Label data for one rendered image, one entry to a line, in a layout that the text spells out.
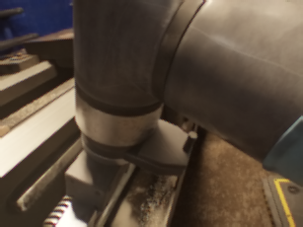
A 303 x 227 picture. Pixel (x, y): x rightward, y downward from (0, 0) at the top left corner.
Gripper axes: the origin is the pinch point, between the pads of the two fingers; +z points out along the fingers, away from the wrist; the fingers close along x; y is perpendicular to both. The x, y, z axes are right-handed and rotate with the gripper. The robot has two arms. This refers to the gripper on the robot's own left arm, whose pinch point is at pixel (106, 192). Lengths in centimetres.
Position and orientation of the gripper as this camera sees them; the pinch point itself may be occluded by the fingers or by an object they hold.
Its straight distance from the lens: 39.9
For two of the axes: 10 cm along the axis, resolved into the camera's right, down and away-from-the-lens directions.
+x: -3.3, 5.8, -7.4
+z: -2.1, 7.2, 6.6
